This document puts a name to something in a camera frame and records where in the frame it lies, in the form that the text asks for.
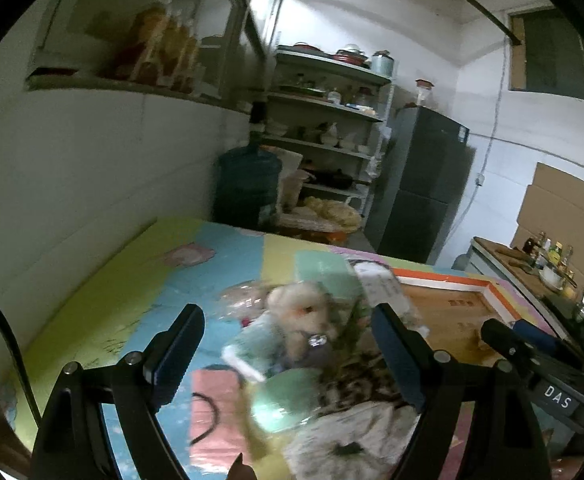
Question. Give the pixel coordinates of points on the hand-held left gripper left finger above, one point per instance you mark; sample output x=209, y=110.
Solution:
x=172, y=362

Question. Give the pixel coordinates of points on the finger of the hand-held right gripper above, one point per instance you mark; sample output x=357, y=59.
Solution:
x=501, y=339
x=539, y=337

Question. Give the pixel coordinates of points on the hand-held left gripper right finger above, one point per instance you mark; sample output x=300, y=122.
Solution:
x=396, y=360

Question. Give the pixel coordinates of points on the cream teddy bear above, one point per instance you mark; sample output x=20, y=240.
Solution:
x=292, y=306

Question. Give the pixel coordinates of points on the leopard print cloth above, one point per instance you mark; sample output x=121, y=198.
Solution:
x=356, y=385

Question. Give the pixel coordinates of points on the white bowl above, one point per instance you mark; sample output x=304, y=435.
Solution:
x=551, y=276

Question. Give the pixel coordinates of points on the pastel printed blanket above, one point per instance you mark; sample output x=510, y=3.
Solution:
x=122, y=310

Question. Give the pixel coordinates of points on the wooden topped counter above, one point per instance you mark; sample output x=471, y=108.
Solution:
x=501, y=260

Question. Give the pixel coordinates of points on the pink bag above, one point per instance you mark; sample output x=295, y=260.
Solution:
x=219, y=427

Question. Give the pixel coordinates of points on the group of condiment bottles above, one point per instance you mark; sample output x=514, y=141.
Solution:
x=551, y=255

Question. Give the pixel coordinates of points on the white cloth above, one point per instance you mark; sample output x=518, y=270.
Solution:
x=361, y=437

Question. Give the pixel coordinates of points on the light green round cushion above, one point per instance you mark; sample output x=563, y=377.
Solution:
x=282, y=400

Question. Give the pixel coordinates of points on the light green pouch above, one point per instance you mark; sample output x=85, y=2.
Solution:
x=322, y=270

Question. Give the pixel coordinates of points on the cardboard sheet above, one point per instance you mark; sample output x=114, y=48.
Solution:
x=561, y=210

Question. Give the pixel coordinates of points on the dark grey refrigerator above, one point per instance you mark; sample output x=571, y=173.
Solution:
x=421, y=185

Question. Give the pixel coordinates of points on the blue water jug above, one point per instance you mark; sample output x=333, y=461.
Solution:
x=247, y=185

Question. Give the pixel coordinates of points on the black pan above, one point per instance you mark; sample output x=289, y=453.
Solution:
x=329, y=178

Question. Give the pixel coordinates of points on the white sack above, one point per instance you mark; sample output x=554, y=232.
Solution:
x=288, y=175

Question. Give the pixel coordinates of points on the black water pump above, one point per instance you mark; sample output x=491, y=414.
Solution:
x=258, y=120

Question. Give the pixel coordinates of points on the glass jar with red lid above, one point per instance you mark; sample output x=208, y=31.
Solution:
x=423, y=92

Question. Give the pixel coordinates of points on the grey metal shelf rack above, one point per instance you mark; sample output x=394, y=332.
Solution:
x=322, y=105

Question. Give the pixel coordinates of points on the small dark window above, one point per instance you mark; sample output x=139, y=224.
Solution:
x=551, y=52

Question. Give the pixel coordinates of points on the teal pot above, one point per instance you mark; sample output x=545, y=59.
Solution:
x=382, y=63

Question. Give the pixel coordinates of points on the red lidded pot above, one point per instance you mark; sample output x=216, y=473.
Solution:
x=350, y=55

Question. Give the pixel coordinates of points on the row of orange bottles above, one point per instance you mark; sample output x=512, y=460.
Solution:
x=162, y=45

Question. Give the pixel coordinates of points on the glass sliding window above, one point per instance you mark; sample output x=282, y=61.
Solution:
x=122, y=5

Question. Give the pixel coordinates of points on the wall socket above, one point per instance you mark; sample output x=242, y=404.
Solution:
x=480, y=180

